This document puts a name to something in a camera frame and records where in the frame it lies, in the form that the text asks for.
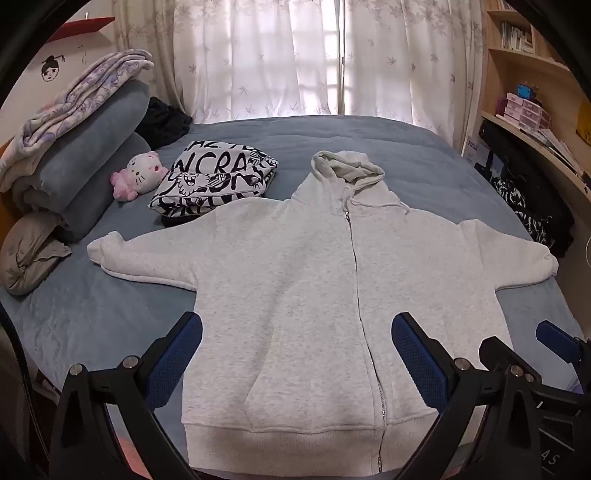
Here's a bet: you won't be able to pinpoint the black cable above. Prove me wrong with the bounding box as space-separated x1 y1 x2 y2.
0 302 49 464

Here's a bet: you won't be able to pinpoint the white printed box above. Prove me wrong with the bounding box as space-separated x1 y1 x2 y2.
462 134 491 168

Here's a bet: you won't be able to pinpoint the white pink cat plush toy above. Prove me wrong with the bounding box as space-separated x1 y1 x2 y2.
110 150 170 203

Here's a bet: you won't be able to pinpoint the black white patterned cloth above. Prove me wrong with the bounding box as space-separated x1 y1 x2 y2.
491 178 556 245

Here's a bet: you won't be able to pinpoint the folded blue grey blanket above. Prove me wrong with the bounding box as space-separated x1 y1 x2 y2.
58 133 154 244

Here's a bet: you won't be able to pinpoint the pile of papers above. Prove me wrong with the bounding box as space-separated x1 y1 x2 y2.
538 128 585 177

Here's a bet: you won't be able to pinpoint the blue bed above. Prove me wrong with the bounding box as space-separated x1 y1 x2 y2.
0 115 583 480

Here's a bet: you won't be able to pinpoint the crumpled black garment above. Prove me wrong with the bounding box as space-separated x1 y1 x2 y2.
134 96 193 151

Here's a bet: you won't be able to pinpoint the cartoon face wall sticker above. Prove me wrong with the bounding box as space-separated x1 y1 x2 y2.
41 54 64 83

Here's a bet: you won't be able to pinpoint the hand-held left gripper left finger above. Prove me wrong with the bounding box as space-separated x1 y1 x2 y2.
48 311 204 480

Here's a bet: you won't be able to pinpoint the wooden bookshelf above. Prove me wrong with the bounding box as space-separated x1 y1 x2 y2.
462 0 591 241

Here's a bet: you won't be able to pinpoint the row of books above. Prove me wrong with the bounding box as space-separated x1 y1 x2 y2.
501 20 535 54

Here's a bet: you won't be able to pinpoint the red wall shelf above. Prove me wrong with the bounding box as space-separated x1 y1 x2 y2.
44 16 116 45

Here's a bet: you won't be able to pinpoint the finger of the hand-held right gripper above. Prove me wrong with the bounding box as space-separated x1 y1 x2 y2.
479 336 541 393
536 319 591 370

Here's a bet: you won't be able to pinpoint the yellow bag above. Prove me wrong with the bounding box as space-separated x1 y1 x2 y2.
576 99 591 145

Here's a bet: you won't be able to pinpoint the light grey zip hoodie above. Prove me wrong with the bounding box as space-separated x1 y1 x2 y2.
87 150 559 474

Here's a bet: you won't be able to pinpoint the black white printed folded garment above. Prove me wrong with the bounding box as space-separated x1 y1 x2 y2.
148 138 280 220

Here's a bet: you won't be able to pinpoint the stack of pink boxes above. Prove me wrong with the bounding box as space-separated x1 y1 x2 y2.
496 92 553 131

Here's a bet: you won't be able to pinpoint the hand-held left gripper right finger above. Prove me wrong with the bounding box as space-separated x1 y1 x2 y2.
392 312 544 480

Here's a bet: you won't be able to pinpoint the grey blue pillows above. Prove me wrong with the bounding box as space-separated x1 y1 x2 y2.
34 80 151 208

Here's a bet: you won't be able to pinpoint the white purple floral quilt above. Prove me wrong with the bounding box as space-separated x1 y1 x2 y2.
0 51 156 193

